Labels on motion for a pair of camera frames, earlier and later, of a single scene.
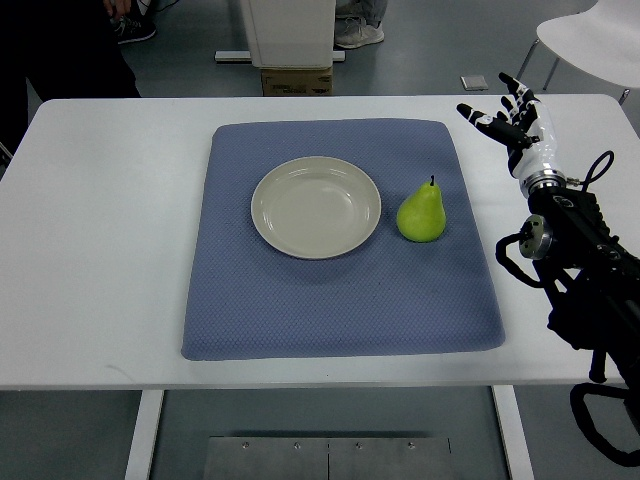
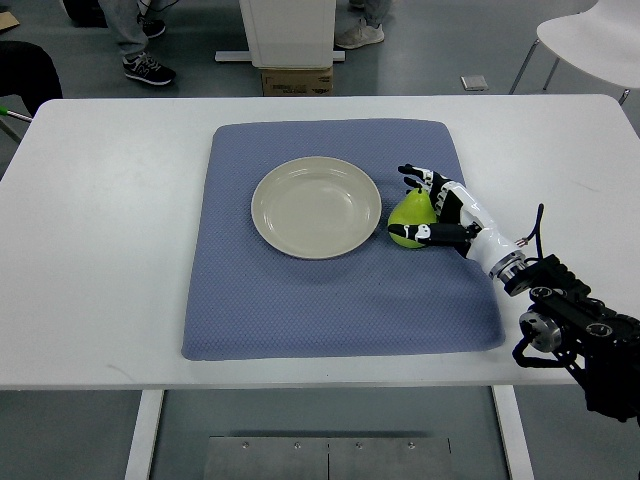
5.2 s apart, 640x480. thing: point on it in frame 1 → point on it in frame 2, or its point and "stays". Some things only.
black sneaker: x=128 y=30 → x=142 y=67
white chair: x=601 y=42 stays
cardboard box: x=297 y=82 stays
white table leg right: x=515 y=433 stays
